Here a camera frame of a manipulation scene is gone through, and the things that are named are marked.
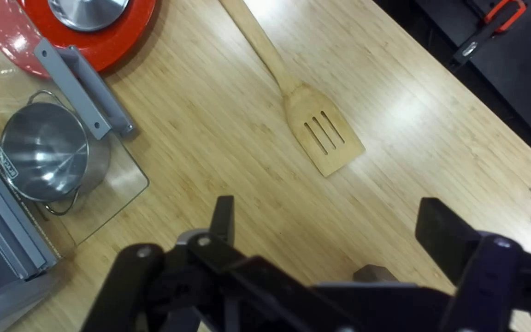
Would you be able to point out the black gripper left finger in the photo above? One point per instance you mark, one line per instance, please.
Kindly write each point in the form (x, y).
(174, 288)

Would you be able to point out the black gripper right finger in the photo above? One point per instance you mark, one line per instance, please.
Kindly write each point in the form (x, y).
(499, 277)

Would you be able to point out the slotted wooden spatula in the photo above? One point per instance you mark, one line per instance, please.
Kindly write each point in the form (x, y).
(323, 132)

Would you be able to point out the small steel pot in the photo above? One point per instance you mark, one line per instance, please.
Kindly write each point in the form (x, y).
(41, 154)

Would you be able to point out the red round plate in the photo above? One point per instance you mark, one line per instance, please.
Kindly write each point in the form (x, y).
(119, 47)

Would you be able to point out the steel pot lid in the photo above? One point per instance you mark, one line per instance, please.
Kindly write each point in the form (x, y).
(87, 12)

